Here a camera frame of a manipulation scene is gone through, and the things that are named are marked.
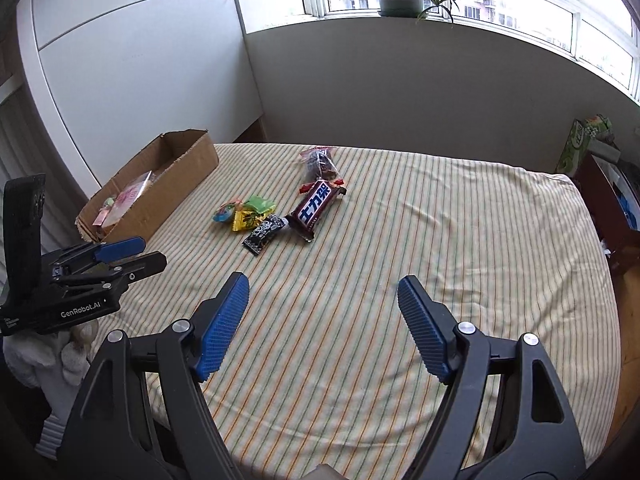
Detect brown chocolate bar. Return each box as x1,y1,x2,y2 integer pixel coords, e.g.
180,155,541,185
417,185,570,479
285,178,347,244

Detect clear dark prune packet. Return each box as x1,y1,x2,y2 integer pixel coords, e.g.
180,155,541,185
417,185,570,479
299,146,346,187

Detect white crumpled cloth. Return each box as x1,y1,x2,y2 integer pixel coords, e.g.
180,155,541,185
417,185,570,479
0,322,93,401

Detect sliced bread packet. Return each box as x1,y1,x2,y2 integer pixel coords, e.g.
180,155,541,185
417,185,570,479
102,170,153,226

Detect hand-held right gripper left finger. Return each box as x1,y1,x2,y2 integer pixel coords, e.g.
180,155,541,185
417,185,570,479
57,271,251,480

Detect yellow candy packet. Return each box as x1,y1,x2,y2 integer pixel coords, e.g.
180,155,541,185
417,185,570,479
231,208,268,233

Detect white cabinet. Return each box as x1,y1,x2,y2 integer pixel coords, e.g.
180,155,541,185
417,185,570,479
15,0,266,201

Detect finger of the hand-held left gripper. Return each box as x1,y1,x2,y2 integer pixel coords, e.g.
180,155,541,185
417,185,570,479
52,237,147,276
62,251,168,296

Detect blue plastic item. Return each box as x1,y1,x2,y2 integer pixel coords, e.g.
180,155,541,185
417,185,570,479
617,185,640,231

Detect brown cardboard box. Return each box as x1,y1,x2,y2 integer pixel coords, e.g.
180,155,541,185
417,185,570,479
75,129,220,245

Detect light green candy packet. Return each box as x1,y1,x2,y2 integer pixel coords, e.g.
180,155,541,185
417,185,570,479
242,195,277,216

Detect striped bed sheet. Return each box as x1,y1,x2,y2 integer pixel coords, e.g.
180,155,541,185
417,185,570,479
70,142,623,471

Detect black patterned candy packet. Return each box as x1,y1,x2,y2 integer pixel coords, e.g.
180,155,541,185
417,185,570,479
242,213,289,258

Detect white window frame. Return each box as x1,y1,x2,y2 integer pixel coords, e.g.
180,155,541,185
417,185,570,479
272,0,640,103

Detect dark red storage box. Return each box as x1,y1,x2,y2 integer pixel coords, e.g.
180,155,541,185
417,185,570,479
572,152,640,276

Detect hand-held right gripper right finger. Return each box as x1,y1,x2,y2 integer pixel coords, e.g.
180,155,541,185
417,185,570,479
396,275,588,480

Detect colourful round candy packet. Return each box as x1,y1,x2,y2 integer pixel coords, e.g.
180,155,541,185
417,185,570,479
212,200,246,223

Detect green carton box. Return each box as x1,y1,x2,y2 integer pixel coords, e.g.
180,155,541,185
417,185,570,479
554,114,616,178

